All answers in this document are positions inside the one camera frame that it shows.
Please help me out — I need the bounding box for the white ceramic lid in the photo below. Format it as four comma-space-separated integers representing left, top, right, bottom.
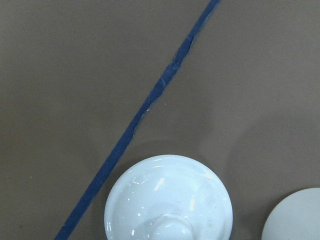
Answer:
104, 154, 233, 240

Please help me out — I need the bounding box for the white enamel mug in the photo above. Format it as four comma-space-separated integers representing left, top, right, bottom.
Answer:
261, 187, 320, 240

